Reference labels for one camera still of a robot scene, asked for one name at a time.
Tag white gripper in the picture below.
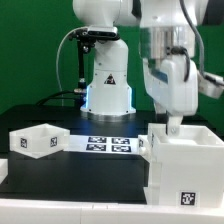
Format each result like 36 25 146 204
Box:
143 49 224 136

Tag black cables on table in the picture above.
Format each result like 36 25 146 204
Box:
35 89 84 107

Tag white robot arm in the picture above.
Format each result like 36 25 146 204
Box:
73 0 224 135

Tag white front rail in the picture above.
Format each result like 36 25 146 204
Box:
0 199 224 224

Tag white left rail piece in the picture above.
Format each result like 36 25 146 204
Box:
0 159 8 184

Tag small white drawer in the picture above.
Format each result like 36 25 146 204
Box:
9 123 70 159
138 135 150 156

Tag large white drawer housing box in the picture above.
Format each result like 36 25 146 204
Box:
144 123 224 208

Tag grey cable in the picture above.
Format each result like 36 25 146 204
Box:
55 27 83 108

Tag white marker sheet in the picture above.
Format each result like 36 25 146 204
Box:
66 135 139 155

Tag black camera on stand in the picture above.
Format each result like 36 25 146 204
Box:
69 26 120 94

